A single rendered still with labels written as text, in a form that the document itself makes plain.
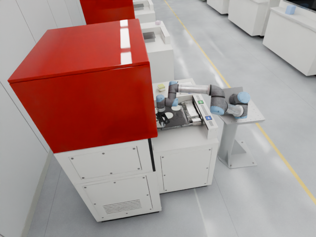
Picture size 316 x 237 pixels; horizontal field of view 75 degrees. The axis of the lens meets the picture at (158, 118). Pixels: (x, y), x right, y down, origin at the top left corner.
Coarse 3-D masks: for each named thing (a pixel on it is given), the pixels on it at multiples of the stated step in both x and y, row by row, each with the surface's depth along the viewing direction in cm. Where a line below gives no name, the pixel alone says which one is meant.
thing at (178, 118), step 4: (180, 104) 229; (168, 108) 226; (172, 112) 220; (176, 112) 220; (180, 112) 219; (176, 116) 215; (180, 116) 215; (184, 116) 214; (156, 120) 212; (172, 120) 211; (176, 120) 210; (180, 120) 210; (184, 120) 209; (168, 124) 207; (172, 124) 206; (176, 124) 206; (180, 124) 205; (184, 124) 205
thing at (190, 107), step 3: (186, 105) 230; (189, 105) 230; (192, 105) 229; (186, 108) 230; (189, 108) 226; (192, 108) 226; (189, 111) 222; (192, 111) 222; (195, 111) 221; (189, 114) 220; (192, 123) 210; (195, 123) 208; (198, 123) 208
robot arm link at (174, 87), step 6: (174, 84) 180; (180, 84) 180; (186, 84) 180; (168, 90) 182; (174, 90) 180; (180, 90) 179; (186, 90) 178; (192, 90) 177; (198, 90) 176; (204, 90) 175; (210, 90) 173; (216, 90) 172; (222, 90) 173
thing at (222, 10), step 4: (208, 0) 829; (212, 0) 791; (216, 0) 753; (220, 0) 723; (224, 0) 701; (228, 0) 703; (208, 4) 835; (212, 4) 797; (216, 4) 758; (220, 4) 727; (224, 4) 709; (228, 4) 710; (216, 8) 764; (220, 8) 732; (224, 8) 718; (228, 8) 719; (220, 12) 737; (224, 12) 726; (228, 12) 724
